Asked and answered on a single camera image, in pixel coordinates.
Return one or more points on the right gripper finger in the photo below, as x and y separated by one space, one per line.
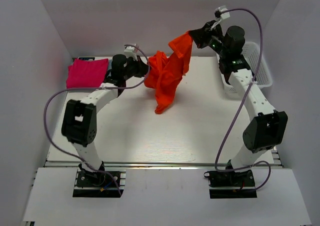
198 35
202 42

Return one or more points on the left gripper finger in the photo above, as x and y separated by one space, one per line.
141 66
143 73

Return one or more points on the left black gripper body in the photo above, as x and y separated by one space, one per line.
132 68

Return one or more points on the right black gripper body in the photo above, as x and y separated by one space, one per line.
216 39

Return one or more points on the orange t shirt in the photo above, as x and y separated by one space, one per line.
167 72

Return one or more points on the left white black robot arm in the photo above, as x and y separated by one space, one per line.
79 124

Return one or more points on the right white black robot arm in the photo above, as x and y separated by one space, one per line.
267 125

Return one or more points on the folded grey blue t shirt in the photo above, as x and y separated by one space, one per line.
109 64

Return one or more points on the white plastic basket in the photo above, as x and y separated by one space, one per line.
251 52

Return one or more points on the dark blue label plate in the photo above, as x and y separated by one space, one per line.
86 58

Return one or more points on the folded pink t shirt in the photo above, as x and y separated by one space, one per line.
86 74

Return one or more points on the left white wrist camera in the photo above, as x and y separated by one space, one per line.
130 51

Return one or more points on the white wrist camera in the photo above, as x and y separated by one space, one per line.
130 51
221 13

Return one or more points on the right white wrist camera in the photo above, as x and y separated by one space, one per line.
221 13

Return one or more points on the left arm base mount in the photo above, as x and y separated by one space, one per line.
94 184

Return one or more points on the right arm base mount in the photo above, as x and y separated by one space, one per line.
231 185

